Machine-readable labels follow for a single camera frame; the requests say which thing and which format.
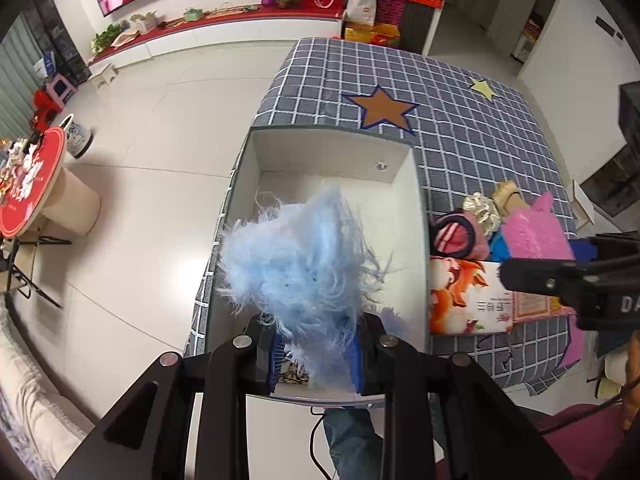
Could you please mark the round red table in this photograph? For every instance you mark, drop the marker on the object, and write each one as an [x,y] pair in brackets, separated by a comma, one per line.
[45,180]

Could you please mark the blue white carton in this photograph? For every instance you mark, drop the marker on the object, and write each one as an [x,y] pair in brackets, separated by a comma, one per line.
[46,65]

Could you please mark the white step stool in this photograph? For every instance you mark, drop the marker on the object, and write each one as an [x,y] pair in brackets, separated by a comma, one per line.
[105,74]

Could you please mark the pink striped fuzzy cloth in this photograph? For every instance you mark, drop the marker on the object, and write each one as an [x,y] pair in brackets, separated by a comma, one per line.
[452,237]

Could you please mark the grey checked star tablecloth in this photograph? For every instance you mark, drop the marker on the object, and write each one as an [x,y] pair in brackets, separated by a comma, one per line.
[400,75]

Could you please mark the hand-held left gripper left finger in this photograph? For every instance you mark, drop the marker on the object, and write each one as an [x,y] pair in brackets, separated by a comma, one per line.
[276,360]

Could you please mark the white shopping bag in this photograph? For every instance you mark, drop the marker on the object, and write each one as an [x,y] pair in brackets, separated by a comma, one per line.
[360,7]

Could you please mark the black folding stand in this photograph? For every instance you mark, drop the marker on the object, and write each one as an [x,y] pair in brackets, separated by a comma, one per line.
[30,280]

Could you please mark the person's blue jeans leg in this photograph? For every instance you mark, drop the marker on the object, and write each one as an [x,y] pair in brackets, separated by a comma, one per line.
[350,440]

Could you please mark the pink plastic stool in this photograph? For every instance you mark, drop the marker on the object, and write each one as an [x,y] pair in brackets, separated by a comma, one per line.
[61,89]

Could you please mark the leopard print scrunchie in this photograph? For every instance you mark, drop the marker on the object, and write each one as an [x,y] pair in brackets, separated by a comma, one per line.
[294,376]

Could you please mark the small green potted plant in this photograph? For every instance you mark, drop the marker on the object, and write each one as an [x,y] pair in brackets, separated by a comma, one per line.
[106,37]

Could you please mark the small green box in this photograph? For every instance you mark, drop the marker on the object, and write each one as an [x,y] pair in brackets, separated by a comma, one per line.
[192,14]

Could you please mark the white blue ceramic jar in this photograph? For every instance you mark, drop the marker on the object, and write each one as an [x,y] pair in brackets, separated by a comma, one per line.
[76,137]

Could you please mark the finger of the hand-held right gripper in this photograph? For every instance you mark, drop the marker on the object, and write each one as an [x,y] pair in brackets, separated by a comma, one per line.
[540,277]
[615,247]

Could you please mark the dark purple sock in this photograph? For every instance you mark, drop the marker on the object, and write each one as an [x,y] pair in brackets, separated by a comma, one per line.
[472,225]

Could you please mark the white storage box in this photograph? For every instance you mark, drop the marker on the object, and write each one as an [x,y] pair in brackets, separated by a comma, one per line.
[330,157]

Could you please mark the blue fuzzy cloth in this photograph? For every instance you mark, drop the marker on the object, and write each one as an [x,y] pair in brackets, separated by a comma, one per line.
[499,249]

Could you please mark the red plastic stool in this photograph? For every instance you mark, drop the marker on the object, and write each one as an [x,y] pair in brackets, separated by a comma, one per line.
[46,105]

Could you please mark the light blue fluffy scrunchie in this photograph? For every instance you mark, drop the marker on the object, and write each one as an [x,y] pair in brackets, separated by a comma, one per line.
[300,270]

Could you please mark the person's maroon top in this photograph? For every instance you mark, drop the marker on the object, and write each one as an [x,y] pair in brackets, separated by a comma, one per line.
[575,445]

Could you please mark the white red-topped tv cabinet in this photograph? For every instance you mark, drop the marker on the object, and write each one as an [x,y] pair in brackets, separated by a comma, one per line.
[225,32]

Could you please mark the yellow gift boxes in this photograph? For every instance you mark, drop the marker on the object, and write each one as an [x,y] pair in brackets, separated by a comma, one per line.
[372,35]

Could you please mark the white fuzzy sofa cover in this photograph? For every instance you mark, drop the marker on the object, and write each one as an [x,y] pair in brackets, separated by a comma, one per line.
[30,410]

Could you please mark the cartoon print tissue packet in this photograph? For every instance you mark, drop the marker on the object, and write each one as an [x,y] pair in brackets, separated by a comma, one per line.
[465,295]

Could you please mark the figurines on table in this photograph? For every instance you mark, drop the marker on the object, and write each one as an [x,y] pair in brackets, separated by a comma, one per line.
[17,165]

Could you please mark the cream satin scrunchie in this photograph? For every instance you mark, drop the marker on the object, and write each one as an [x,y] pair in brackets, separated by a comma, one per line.
[482,212]

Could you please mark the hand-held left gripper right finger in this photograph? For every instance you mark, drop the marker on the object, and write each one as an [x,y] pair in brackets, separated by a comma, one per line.
[356,360]

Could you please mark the person's right hand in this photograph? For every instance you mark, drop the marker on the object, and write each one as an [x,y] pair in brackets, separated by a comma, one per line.
[634,360]

